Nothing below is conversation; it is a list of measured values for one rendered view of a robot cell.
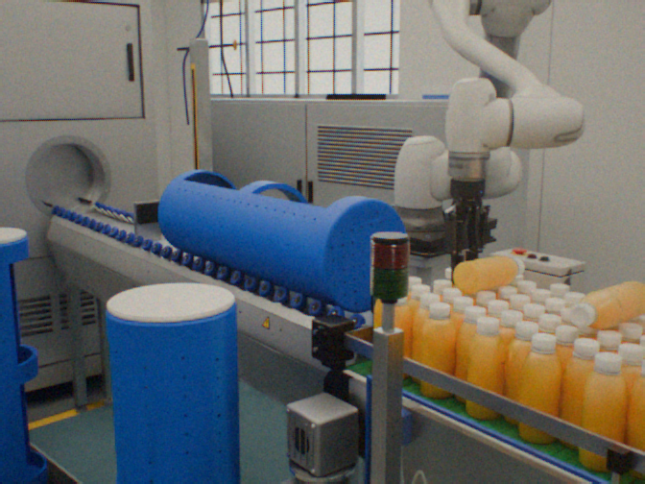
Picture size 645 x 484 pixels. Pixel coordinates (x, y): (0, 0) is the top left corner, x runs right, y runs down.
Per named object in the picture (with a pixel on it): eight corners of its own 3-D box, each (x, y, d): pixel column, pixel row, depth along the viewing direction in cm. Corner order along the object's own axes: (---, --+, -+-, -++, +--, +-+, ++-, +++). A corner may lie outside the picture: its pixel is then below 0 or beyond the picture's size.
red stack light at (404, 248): (390, 258, 122) (391, 235, 122) (418, 265, 118) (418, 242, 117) (362, 264, 119) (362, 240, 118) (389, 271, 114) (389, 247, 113)
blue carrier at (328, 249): (235, 243, 257) (227, 163, 250) (411, 297, 189) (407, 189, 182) (162, 261, 240) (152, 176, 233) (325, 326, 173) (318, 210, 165)
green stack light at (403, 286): (390, 287, 123) (390, 258, 122) (417, 295, 119) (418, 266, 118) (361, 293, 120) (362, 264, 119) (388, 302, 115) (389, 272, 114)
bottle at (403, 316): (375, 378, 151) (376, 302, 148) (385, 367, 158) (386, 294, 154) (407, 383, 149) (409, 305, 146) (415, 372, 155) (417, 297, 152)
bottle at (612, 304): (626, 319, 135) (575, 337, 125) (613, 285, 137) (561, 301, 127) (658, 310, 130) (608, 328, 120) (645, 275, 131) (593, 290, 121)
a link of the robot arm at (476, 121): (447, 153, 151) (511, 154, 151) (450, 77, 148) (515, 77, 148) (441, 149, 162) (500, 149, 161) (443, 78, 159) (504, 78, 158)
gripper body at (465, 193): (467, 175, 163) (465, 215, 165) (441, 178, 158) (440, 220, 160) (494, 178, 157) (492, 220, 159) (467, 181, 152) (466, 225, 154)
